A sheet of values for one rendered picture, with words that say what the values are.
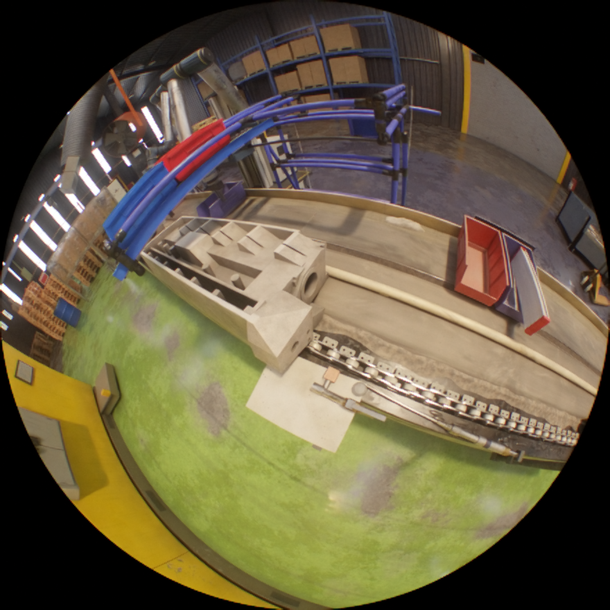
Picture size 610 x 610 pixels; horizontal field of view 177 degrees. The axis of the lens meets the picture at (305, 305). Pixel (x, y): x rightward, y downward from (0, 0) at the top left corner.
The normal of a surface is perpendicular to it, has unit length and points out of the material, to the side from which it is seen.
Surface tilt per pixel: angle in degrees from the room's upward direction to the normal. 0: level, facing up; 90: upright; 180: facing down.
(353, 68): 90
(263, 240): 31
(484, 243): 88
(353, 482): 0
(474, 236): 88
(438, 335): 0
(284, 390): 0
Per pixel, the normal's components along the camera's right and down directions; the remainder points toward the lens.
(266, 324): 0.41, -0.27
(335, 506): -0.21, -0.48
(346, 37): -0.49, 0.80
